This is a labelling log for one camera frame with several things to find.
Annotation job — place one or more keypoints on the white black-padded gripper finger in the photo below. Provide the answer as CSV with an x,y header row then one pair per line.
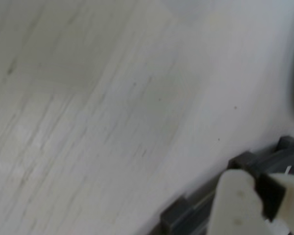
x,y
272,195

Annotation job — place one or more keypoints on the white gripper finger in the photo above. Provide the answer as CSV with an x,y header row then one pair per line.
x,y
235,208

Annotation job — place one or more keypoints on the gray circular toy rail track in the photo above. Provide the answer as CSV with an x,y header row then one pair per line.
x,y
176,218

